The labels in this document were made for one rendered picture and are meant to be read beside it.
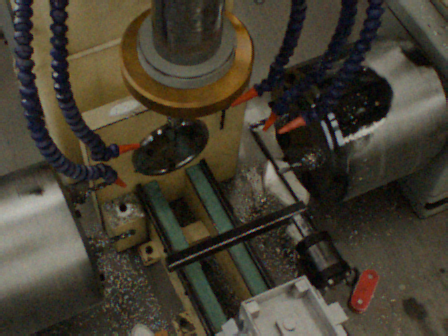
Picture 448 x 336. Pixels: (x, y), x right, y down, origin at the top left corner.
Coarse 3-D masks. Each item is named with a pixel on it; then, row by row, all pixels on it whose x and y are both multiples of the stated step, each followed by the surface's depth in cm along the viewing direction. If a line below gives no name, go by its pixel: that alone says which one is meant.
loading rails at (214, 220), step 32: (160, 192) 130; (192, 192) 134; (160, 224) 126; (192, 224) 135; (224, 224) 127; (160, 256) 135; (224, 256) 130; (256, 256) 123; (192, 288) 120; (256, 288) 121; (192, 320) 128; (224, 320) 119
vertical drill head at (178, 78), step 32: (160, 0) 81; (192, 0) 79; (224, 0) 83; (128, 32) 94; (160, 32) 85; (192, 32) 83; (224, 32) 91; (128, 64) 92; (160, 64) 89; (192, 64) 88; (224, 64) 89; (160, 96) 89; (192, 96) 89; (224, 96) 89
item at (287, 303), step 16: (288, 288) 99; (304, 288) 97; (256, 304) 96; (272, 304) 99; (288, 304) 99; (304, 304) 99; (320, 304) 96; (240, 320) 100; (256, 320) 98; (272, 320) 98; (288, 320) 96; (304, 320) 98; (320, 320) 98
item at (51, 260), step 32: (0, 192) 103; (32, 192) 102; (64, 192) 103; (0, 224) 100; (32, 224) 100; (64, 224) 101; (0, 256) 99; (32, 256) 100; (64, 256) 101; (96, 256) 108; (0, 288) 99; (32, 288) 101; (64, 288) 102; (96, 288) 105; (0, 320) 101; (32, 320) 104
